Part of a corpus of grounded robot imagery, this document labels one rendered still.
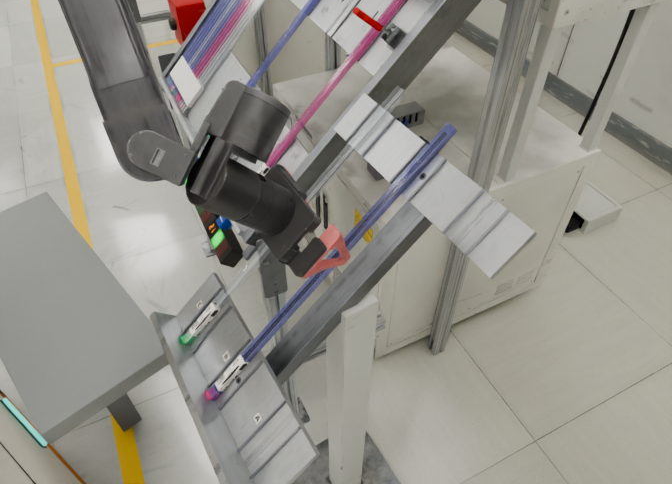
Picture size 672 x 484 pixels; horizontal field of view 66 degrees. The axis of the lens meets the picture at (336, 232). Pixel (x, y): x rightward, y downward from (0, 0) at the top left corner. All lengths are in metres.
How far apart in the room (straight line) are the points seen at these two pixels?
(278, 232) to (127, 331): 0.56
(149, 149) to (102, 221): 1.75
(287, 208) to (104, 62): 0.22
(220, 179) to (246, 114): 0.07
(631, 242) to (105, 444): 1.93
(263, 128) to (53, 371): 0.69
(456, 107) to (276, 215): 1.08
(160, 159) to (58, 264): 0.77
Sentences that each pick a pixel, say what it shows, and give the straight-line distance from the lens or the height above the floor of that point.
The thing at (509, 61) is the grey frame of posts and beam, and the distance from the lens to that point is 1.01.
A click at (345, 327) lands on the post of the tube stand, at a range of 0.77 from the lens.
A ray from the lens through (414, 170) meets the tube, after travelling 0.67.
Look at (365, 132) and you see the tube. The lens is 0.74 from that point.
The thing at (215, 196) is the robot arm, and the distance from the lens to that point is 0.50.
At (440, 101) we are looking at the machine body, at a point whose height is 0.62.
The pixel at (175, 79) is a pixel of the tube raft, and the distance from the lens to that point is 1.46.
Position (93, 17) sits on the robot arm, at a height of 1.23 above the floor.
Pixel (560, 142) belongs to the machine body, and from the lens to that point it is 1.50.
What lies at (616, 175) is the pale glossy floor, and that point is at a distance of 2.57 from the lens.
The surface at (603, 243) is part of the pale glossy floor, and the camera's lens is 2.21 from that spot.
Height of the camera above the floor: 1.42
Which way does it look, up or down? 45 degrees down
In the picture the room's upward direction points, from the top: straight up
